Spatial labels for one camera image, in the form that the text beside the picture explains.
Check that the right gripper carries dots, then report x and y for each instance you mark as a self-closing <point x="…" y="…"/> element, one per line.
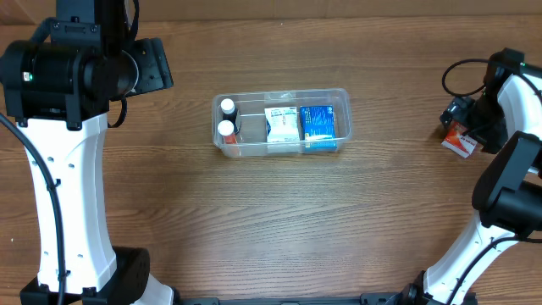
<point x="454" y="117"/>

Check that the red medicine box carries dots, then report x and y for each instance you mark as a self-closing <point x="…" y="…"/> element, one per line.
<point x="457" y="142"/>

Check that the dark bottle white cap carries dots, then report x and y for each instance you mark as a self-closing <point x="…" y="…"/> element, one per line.
<point x="231" y="113"/>

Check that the orange bottle white cap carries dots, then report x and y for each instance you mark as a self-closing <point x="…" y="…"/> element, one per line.
<point x="226" y="130"/>

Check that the white medicine box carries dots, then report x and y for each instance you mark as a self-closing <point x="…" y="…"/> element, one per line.
<point x="282" y="130"/>

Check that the blue lozenge box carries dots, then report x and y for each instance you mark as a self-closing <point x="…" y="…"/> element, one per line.
<point x="318" y="128"/>

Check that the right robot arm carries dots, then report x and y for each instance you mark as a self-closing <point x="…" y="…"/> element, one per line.
<point x="506" y="120"/>

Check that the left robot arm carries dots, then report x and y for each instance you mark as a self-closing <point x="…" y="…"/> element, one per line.
<point x="58" y="86"/>

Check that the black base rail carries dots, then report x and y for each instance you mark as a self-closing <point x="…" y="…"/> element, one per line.
<point x="364" y="299"/>

